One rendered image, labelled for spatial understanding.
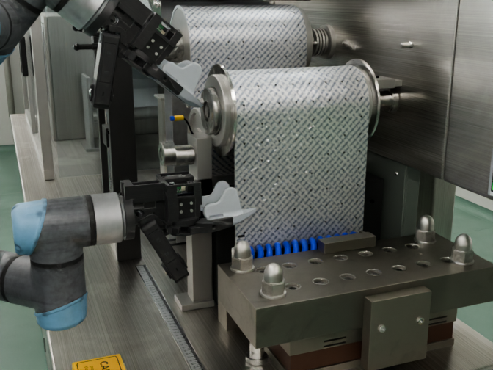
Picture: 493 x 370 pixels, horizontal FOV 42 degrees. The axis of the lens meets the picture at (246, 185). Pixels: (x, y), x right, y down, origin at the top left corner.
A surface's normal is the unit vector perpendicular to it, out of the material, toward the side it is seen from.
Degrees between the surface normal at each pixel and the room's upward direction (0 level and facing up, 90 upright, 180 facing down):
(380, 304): 90
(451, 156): 90
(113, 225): 87
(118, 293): 0
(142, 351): 0
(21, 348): 0
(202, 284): 90
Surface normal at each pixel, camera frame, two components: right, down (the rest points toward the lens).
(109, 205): 0.25, -0.51
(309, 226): 0.36, 0.26
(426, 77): -0.94, 0.10
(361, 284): 0.00, -0.96
